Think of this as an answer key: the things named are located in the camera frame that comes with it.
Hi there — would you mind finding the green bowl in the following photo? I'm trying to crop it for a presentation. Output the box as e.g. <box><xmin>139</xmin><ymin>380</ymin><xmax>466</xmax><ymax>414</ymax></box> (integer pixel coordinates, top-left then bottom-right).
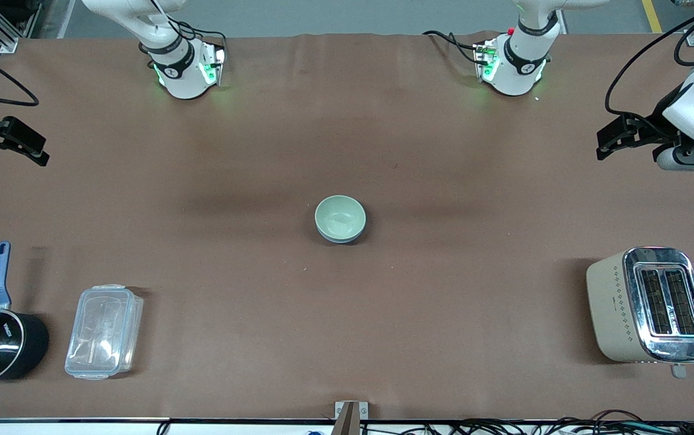
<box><xmin>314</xmin><ymin>195</ymin><xmax>366</xmax><ymax>240</ymax></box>

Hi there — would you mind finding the blue bowl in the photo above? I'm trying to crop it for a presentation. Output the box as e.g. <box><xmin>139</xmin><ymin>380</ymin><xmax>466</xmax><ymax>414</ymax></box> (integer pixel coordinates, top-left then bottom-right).
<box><xmin>316</xmin><ymin>225</ymin><xmax>367</xmax><ymax>245</ymax></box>

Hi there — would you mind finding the right arm base connector panel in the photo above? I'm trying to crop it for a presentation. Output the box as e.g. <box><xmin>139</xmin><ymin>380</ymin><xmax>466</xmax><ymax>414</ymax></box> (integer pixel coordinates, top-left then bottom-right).
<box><xmin>201</xmin><ymin>41</ymin><xmax>227</xmax><ymax>86</ymax></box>

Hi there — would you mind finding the left arm base connector panel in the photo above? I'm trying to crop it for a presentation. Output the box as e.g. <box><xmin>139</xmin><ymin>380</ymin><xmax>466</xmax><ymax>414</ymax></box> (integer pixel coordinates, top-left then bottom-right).
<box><xmin>473</xmin><ymin>41</ymin><xmax>500</xmax><ymax>83</ymax></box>

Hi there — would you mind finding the beige chrome toaster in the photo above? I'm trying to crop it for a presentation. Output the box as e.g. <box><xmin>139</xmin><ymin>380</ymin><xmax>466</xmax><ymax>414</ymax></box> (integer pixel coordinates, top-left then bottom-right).
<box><xmin>586</xmin><ymin>246</ymin><xmax>694</xmax><ymax>379</ymax></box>

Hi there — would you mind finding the clear plastic food container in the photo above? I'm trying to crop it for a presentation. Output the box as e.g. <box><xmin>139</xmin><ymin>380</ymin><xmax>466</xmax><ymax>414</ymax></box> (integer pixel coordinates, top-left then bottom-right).
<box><xmin>65</xmin><ymin>284</ymin><xmax>144</xmax><ymax>381</ymax></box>

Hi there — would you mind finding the brown table cover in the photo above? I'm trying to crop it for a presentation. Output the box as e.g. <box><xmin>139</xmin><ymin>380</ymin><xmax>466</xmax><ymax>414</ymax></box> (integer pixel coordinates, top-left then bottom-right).
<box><xmin>0</xmin><ymin>30</ymin><xmax>694</xmax><ymax>422</ymax></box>

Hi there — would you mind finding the black right arm wrist cable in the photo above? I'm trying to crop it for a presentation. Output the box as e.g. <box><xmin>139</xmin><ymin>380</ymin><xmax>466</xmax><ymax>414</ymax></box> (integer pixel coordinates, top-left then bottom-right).
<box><xmin>0</xmin><ymin>39</ymin><xmax>41</xmax><ymax>108</ymax></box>

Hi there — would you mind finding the black left arm base cable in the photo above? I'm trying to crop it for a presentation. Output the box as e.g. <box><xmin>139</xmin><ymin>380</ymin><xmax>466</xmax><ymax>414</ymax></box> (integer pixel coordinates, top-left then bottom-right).
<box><xmin>422</xmin><ymin>30</ymin><xmax>482</xmax><ymax>64</ymax></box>

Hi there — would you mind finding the black arm base cable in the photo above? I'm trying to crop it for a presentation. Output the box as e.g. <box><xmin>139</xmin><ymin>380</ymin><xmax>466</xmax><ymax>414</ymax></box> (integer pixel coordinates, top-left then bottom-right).
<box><xmin>422</xmin><ymin>30</ymin><xmax>482</xmax><ymax>64</ymax></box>
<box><xmin>169</xmin><ymin>21</ymin><xmax>229</xmax><ymax>54</ymax></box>

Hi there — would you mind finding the black saucepan with blue handle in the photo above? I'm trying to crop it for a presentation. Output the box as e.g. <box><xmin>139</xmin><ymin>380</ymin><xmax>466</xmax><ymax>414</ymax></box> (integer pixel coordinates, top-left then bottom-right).
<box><xmin>0</xmin><ymin>241</ymin><xmax>50</xmax><ymax>385</ymax></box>

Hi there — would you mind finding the black right arm base cable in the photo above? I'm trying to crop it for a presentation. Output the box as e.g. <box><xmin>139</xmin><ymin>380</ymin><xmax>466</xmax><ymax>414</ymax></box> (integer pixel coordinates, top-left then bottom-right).
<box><xmin>169</xmin><ymin>21</ymin><xmax>229</xmax><ymax>54</ymax></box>

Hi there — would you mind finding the black cable bundle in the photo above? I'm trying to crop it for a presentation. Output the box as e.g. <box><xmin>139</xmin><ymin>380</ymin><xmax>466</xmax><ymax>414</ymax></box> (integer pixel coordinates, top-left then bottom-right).
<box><xmin>359</xmin><ymin>410</ymin><xmax>694</xmax><ymax>435</ymax></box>

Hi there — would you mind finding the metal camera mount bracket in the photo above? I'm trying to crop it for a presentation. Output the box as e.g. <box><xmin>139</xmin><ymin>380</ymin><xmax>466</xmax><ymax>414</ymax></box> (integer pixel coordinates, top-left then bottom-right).
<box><xmin>334</xmin><ymin>401</ymin><xmax>369</xmax><ymax>435</ymax></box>

